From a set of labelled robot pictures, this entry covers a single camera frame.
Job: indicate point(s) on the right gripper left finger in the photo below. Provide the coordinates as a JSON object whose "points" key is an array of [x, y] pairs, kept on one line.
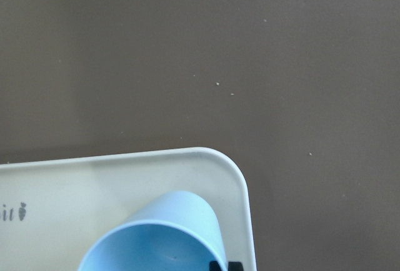
{"points": [[214, 266]]}

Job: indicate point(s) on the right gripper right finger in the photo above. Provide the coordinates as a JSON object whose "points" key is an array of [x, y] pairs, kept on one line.
{"points": [[235, 266]]}

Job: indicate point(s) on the light blue cup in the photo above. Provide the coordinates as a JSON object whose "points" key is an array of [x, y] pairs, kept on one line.
{"points": [[176, 231]]}

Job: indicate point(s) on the beige rabbit tray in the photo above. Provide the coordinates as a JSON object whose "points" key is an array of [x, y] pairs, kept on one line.
{"points": [[53, 211]]}

